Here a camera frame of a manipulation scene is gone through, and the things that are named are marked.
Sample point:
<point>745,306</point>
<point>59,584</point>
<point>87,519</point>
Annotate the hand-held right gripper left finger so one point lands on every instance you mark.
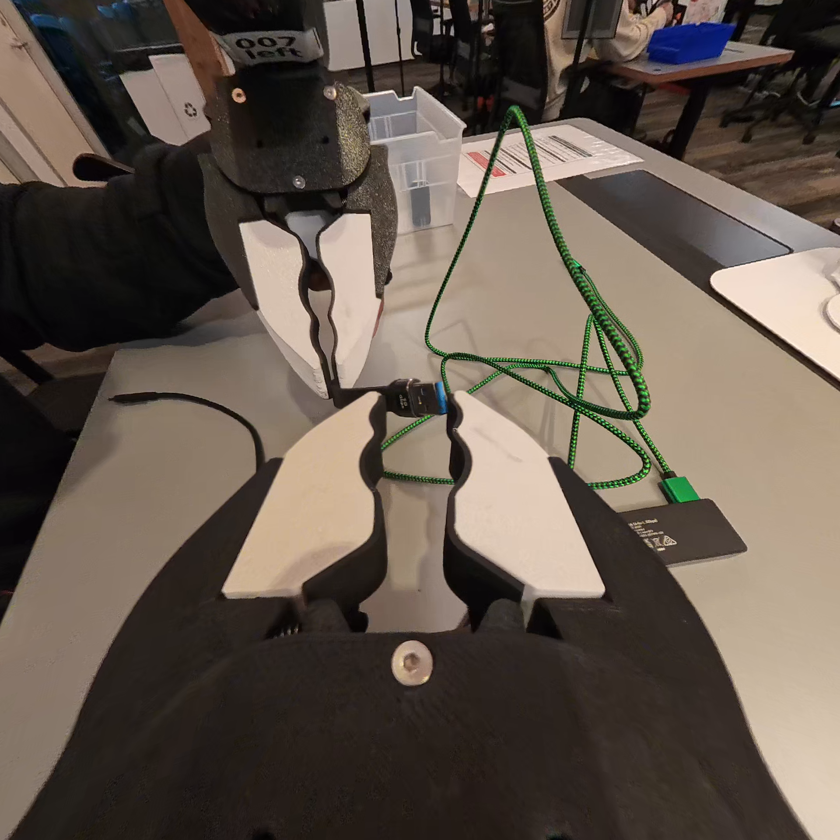
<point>308,505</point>

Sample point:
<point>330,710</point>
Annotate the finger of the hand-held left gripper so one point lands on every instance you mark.
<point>275,295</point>
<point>351,289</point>

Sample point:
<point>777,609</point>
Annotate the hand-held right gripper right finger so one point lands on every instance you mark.
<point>518,512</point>

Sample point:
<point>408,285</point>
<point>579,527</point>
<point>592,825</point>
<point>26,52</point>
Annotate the small black USB adapter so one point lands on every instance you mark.
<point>410,397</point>

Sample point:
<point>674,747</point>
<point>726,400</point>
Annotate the black USB hub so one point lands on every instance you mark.
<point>695,531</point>

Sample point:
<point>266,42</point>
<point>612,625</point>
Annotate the person's left forearm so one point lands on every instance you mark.
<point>98,262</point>

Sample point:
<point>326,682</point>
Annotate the black desk mat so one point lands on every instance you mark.
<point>689,223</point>

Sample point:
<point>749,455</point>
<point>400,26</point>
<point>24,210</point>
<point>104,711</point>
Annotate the small dark gadget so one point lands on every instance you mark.
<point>420,203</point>

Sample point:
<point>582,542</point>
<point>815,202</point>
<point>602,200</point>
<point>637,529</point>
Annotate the white recycling bin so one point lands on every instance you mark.
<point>174,98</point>

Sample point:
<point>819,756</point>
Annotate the black tripod stand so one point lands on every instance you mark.
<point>365,46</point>

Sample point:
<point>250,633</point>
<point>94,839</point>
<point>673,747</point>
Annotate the wooden beam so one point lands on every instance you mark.
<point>190,33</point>

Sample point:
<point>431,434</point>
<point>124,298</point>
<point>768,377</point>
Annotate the clear plastic bin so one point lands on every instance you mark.
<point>433,131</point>

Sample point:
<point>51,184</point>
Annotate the black office chair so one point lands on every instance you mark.
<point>512,52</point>
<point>807,52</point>
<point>105,165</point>

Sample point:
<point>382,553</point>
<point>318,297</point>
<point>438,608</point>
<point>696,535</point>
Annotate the white cabinet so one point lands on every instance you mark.
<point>26,98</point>

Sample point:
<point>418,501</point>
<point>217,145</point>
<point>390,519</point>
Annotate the printed paper sheet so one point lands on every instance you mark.
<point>604,154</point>

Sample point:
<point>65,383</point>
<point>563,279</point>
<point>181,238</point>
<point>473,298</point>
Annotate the white pad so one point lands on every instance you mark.
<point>774,302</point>

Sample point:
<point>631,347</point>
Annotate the white rounded object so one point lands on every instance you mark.
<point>833,295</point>

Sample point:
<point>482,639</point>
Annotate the blue plastic bin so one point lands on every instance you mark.
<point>689,43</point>

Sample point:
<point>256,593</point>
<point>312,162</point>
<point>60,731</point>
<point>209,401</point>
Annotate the wooden table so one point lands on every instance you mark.
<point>754,58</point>

